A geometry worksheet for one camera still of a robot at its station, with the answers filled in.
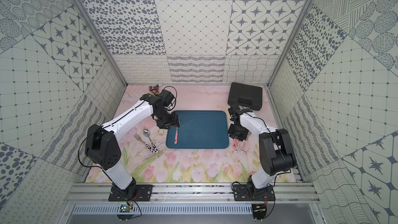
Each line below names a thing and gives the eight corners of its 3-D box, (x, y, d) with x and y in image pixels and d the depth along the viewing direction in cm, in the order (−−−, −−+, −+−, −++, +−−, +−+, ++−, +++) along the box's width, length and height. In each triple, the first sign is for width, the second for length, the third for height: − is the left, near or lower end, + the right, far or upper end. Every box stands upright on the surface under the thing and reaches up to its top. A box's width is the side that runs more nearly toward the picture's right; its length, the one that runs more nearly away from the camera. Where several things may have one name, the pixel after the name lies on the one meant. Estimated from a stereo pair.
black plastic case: (226, 104, 109) (227, 100, 106) (231, 85, 122) (231, 81, 119) (260, 111, 105) (262, 108, 102) (261, 90, 118) (262, 87, 115)
